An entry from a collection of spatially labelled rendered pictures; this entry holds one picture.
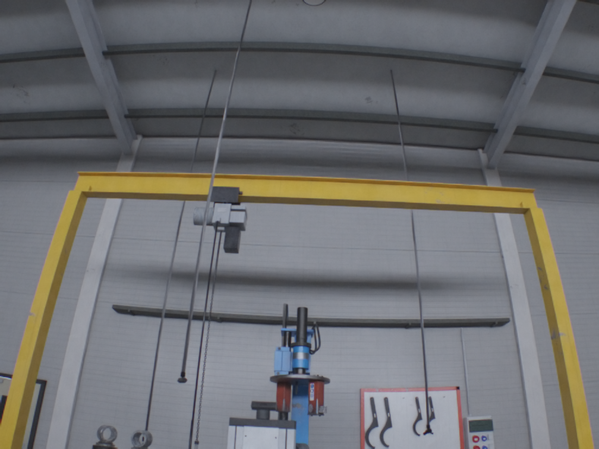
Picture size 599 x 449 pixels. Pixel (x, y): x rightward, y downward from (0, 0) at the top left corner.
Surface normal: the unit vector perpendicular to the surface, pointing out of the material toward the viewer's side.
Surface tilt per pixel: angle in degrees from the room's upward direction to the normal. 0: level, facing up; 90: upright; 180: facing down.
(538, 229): 90
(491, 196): 90
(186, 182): 90
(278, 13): 173
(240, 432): 90
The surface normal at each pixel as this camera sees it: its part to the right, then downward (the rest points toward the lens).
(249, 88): -0.03, 0.80
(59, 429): 0.02, -0.50
